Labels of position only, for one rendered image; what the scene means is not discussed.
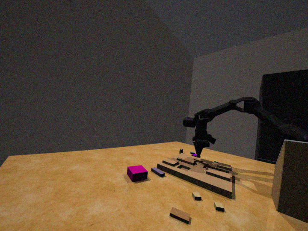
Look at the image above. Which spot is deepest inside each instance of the purple rectangular bar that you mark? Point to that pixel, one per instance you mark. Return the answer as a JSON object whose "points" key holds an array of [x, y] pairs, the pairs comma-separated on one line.
{"points": [[158, 172]]}

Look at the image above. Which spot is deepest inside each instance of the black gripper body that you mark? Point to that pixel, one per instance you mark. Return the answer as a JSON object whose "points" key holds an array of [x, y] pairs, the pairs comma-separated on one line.
{"points": [[199, 138]]}

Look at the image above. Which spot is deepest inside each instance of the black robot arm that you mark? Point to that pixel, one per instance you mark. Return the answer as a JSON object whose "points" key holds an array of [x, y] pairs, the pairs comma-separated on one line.
{"points": [[252, 106]]}

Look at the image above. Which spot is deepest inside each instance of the magenta block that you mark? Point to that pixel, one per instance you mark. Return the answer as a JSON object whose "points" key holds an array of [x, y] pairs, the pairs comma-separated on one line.
{"points": [[137, 173]]}

